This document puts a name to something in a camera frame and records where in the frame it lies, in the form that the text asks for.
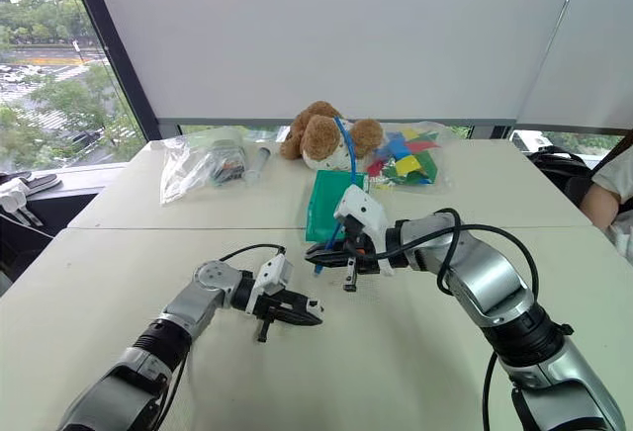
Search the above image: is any green plastic bin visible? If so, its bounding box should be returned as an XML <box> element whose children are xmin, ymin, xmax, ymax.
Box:
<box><xmin>304</xmin><ymin>169</ymin><xmax>370</xmax><ymax>245</ymax></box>

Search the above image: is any white crumpled item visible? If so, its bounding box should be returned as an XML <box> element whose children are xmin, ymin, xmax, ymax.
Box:
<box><xmin>0</xmin><ymin>178</ymin><xmax>32</xmax><ymax>227</ymax></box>

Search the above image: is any black sandal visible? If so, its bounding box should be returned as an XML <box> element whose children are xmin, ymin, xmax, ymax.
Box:
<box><xmin>0</xmin><ymin>171</ymin><xmax>63</xmax><ymax>199</ymax></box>

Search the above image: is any grey parts pack in bag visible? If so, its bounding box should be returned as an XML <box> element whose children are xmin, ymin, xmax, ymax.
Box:
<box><xmin>210</xmin><ymin>138</ymin><xmax>247</xmax><ymax>187</ymax></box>

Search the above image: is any person in white shirt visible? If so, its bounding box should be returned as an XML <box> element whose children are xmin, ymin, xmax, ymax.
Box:
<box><xmin>578</xmin><ymin>129</ymin><xmax>633</xmax><ymax>262</ymax></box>

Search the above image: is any clear plastic syringe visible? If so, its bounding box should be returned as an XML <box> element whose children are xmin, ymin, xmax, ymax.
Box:
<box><xmin>245</xmin><ymin>146</ymin><xmax>273</xmax><ymax>187</ymax></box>

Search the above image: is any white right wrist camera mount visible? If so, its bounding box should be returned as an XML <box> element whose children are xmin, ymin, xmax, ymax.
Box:
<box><xmin>332</xmin><ymin>184</ymin><xmax>397</xmax><ymax>277</ymax></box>

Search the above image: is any blue cable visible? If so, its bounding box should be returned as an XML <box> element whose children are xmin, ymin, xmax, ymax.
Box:
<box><xmin>313</xmin><ymin>115</ymin><xmax>358</xmax><ymax>275</ymax></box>

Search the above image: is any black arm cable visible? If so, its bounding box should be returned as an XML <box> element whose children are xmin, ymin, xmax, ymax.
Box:
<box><xmin>156</xmin><ymin>243</ymin><xmax>287</xmax><ymax>427</ymax></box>
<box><xmin>373</xmin><ymin>207</ymin><xmax>540</xmax><ymax>431</ymax></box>

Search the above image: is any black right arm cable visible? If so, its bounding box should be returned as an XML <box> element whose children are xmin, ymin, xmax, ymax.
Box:
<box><xmin>373</xmin><ymin>207</ymin><xmax>540</xmax><ymax>431</ymax></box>

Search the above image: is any brown plush dog toy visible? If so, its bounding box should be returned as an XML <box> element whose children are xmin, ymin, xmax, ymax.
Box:
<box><xmin>279</xmin><ymin>100</ymin><xmax>386</xmax><ymax>171</ymax></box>

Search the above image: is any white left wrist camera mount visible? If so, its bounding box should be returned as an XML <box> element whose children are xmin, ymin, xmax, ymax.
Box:
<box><xmin>245</xmin><ymin>253</ymin><xmax>295</xmax><ymax>314</ymax></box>

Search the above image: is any narrow white roller blind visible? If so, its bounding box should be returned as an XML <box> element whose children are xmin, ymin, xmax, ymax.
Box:
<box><xmin>515</xmin><ymin>0</ymin><xmax>633</xmax><ymax>130</ymax></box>

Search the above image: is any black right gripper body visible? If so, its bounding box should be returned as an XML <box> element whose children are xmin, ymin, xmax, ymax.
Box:
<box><xmin>340</xmin><ymin>215</ymin><xmax>385</xmax><ymax>294</ymax></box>

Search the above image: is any black window frame post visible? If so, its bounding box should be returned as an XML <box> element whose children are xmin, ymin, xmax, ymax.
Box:
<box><xmin>62</xmin><ymin>0</ymin><xmax>162</xmax><ymax>143</ymax></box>

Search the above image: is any clear bag of colourful pieces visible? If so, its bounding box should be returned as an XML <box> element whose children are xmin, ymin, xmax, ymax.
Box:
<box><xmin>365</xmin><ymin>120</ymin><xmax>449</xmax><ymax>196</ymax></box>

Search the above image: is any clear plastic bag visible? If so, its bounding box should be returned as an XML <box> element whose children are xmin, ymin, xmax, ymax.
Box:
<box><xmin>158</xmin><ymin>127</ymin><xmax>249</xmax><ymax>206</ymax></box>

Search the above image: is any black backpack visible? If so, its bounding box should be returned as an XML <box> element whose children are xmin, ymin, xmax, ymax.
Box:
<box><xmin>526</xmin><ymin>146</ymin><xmax>602</xmax><ymax>206</ymax></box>

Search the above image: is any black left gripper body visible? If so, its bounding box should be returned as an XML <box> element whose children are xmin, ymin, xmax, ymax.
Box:
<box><xmin>250</xmin><ymin>292</ymin><xmax>299</xmax><ymax>344</ymax></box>

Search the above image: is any wide white roller blind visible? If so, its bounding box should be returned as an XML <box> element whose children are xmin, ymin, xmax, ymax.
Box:
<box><xmin>87</xmin><ymin>0</ymin><xmax>586</xmax><ymax>125</ymax></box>

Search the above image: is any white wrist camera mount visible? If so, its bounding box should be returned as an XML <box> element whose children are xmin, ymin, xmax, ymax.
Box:
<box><xmin>245</xmin><ymin>253</ymin><xmax>295</xmax><ymax>314</ymax></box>
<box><xmin>332</xmin><ymin>184</ymin><xmax>397</xmax><ymax>277</ymax></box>

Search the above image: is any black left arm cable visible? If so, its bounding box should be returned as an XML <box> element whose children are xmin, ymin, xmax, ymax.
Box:
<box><xmin>156</xmin><ymin>243</ymin><xmax>287</xmax><ymax>427</ymax></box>

